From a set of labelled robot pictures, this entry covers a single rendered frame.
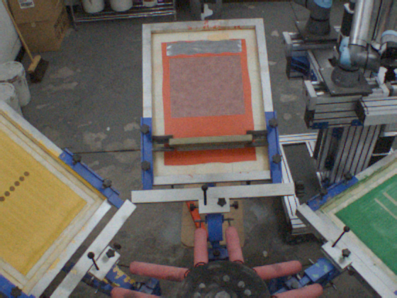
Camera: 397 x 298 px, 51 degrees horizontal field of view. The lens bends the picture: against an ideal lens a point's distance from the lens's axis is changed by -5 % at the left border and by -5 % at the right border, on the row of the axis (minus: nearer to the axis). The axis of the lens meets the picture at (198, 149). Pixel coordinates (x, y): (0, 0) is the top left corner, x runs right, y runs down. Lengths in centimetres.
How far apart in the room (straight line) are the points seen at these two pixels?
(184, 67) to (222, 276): 105
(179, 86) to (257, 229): 142
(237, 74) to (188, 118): 31
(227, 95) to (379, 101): 81
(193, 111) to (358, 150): 130
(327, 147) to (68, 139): 220
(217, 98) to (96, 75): 270
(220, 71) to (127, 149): 178
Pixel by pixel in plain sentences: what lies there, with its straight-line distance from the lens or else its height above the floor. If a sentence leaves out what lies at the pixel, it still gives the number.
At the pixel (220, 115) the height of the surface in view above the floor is 126.
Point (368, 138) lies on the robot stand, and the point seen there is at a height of 68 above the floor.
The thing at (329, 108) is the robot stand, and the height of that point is 113.
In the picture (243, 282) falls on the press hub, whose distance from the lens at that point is 142.
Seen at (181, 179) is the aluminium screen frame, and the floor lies 114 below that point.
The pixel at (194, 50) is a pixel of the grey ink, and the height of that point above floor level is 143.
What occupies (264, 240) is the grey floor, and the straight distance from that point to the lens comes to 306.
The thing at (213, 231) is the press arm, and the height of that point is 107.
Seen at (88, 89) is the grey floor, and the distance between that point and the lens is 441.
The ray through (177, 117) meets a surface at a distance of 199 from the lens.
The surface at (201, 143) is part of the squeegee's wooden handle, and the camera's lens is 185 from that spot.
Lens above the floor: 257
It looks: 46 degrees down
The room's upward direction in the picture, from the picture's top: 3 degrees counter-clockwise
